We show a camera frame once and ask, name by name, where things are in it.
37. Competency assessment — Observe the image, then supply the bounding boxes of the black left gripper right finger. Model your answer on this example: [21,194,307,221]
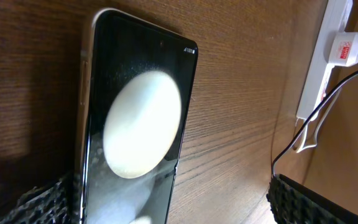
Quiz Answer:
[267,174,358,224]

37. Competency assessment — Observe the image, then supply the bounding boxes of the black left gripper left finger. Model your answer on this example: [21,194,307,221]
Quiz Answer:
[0,175,73,224]

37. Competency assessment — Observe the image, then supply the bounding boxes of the black charging cable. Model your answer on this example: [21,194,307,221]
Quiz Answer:
[270,45,358,178]

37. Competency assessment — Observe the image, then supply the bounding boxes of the white charger plug adapter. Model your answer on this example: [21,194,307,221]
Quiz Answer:
[328,32,358,67]

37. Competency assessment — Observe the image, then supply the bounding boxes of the white power strip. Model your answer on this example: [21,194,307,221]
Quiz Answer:
[296,0,353,120]

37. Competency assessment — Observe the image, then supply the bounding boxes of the white power strip cord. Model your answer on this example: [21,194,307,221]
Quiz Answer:
[293,88,343,154]

